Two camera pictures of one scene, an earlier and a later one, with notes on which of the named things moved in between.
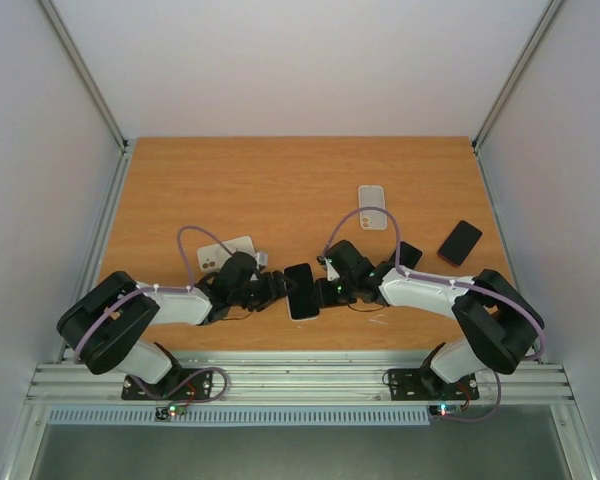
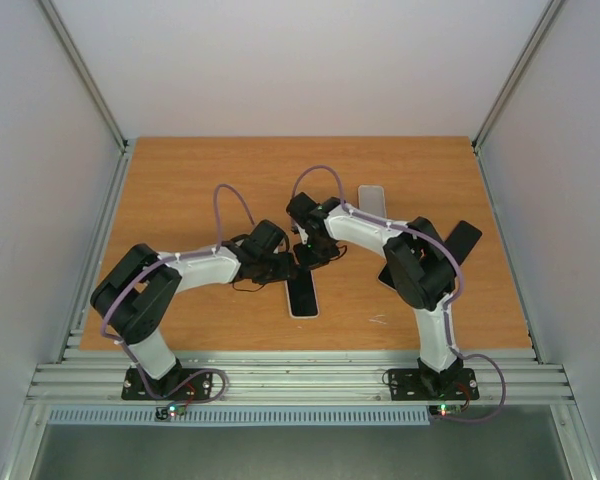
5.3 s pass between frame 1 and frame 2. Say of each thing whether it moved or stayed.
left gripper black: moved
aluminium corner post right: stayed
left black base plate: stayed
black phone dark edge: stayed
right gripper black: moved
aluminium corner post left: stayed
